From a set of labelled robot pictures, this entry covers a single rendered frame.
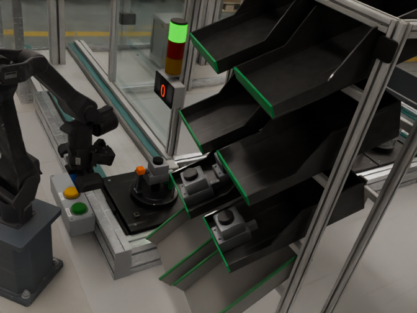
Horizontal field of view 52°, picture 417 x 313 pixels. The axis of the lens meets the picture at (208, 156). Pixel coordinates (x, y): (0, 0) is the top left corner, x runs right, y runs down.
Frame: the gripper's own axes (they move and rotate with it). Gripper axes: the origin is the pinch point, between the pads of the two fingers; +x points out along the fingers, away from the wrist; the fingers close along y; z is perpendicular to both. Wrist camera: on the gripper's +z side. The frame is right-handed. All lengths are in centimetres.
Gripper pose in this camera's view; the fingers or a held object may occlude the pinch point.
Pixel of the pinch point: (80, 181)
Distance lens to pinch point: 117.0
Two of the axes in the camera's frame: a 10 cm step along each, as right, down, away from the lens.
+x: -1.6, 8.2, 5.5
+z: 8.4, -1.8, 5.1
